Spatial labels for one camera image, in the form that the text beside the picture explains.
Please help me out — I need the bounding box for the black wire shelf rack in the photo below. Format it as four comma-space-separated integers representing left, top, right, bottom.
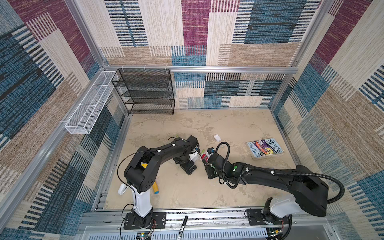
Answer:
112, 69, 176, 115

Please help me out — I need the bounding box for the colourful magazine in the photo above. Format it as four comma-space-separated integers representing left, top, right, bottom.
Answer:
246, 138, 284, 159

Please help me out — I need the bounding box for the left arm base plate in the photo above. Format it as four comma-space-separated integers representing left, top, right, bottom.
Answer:
123, 211, 167, 230

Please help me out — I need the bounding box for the red white remote control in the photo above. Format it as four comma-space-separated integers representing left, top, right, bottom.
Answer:
201, 153, 212, 162

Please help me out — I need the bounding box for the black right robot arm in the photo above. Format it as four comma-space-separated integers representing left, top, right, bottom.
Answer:
202, 148, 345, 222

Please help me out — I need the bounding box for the black marker pen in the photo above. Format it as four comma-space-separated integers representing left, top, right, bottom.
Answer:
177, 216, 189, 240

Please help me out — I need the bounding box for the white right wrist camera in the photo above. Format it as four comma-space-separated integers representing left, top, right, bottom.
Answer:
207, 148, 215, 157

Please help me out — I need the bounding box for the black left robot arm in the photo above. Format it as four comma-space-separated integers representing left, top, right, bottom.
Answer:
124, 136, 199, 218

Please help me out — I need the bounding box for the white battery cover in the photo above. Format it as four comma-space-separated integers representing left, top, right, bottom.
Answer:
214, 135, 222, 142

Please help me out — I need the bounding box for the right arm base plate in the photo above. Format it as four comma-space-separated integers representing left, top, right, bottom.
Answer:
244, 209, 290, 226

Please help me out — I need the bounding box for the yellow toy shovel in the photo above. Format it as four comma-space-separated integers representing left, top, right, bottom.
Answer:
141, 163, 160, 195

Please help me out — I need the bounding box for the white mesh wall basket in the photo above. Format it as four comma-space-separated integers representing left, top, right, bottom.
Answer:
65, 71, 116, 135

